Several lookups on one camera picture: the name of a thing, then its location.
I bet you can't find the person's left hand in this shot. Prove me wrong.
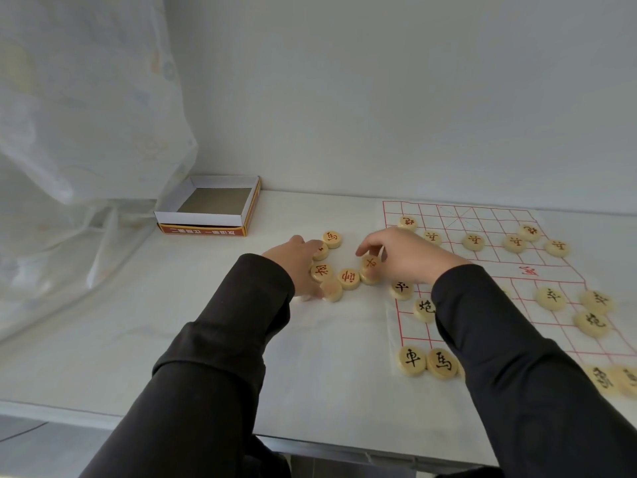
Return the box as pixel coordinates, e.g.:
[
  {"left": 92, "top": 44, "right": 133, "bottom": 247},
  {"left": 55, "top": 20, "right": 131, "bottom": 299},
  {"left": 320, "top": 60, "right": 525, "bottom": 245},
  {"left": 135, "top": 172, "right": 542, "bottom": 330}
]
[{"left": 262, "top": 235, "right": 327, "bottom": 302}]

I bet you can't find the person's right hand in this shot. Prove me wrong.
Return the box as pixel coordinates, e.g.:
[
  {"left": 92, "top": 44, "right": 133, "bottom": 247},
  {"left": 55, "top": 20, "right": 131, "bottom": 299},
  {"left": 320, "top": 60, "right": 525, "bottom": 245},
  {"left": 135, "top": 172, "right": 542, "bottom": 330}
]
[{"left": 355, "top": 227, "right": 471, "bottom": 286}]

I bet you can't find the red grid xiangqi board sheet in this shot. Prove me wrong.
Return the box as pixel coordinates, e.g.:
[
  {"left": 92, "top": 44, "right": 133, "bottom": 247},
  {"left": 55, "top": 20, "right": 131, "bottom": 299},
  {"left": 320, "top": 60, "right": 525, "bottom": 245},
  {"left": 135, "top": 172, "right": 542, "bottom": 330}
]
[{"left": 382, "top": 199, "right": 637, "bottom": 389}]

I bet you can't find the pile of wooden xiangqi pieces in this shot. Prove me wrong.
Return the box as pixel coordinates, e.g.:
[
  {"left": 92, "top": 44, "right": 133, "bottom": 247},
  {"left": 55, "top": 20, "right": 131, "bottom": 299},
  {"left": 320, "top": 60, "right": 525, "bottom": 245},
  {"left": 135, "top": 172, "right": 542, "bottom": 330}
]
[{"left": 308, "top": 230, "right": 382, "bottom": 303}]

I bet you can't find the person's right forearm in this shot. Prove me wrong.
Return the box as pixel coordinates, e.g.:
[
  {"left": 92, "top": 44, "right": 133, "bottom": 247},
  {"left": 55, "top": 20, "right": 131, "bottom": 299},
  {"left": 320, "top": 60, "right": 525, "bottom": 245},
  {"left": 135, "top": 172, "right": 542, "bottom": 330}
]
[{"left": 431, "top": 263, "right": 637, "bottom": 478}]

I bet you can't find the person's left forearm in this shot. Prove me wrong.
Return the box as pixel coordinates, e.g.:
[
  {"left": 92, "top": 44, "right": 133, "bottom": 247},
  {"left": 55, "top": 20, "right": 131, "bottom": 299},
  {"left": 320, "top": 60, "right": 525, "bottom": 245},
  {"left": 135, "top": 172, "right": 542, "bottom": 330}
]
[{"left": 79, "top": 253, "right": 297, "bottom": 478}]

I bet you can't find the white cardboard box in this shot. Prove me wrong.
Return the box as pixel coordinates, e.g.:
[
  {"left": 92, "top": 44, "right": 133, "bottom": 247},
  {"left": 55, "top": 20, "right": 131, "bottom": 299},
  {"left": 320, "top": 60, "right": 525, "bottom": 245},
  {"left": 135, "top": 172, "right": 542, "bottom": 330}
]
[{"left": 154, "top": 175, "right": 263, "bottom": 238}]

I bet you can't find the grey desk drawer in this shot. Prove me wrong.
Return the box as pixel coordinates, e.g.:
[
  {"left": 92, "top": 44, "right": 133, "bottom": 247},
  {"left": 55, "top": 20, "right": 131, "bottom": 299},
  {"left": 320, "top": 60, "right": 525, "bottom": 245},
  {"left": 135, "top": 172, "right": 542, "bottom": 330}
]
[{"left": 258, "top": 435, "right": 484, "bottom": 473}]

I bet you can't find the sheer white curtain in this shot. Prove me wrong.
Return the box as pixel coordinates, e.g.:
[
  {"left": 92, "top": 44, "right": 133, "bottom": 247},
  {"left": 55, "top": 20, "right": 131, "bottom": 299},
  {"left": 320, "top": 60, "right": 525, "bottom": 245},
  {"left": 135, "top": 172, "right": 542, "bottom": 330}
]
[{"left": 0, "top": 0, "right": 199, "bottom": 342}]

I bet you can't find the thin dark floor cable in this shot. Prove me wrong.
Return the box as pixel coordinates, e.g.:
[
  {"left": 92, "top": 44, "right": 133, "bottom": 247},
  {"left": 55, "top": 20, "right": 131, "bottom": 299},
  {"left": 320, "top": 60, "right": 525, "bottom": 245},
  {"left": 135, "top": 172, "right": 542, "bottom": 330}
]
[{"left": 0, "top": 422, "right": 48, "bottom": 443}]

